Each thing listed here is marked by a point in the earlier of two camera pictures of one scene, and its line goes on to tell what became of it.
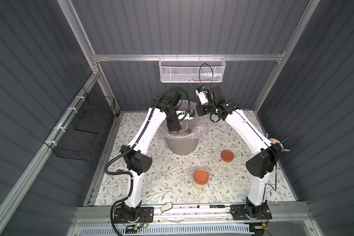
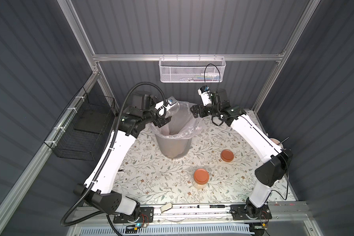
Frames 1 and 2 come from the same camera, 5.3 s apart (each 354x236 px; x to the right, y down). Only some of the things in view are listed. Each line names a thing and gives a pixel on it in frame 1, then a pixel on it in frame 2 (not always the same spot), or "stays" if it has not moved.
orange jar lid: [227, 155] stays
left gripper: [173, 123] → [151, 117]
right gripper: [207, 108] stays
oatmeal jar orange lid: [201, 176] stays
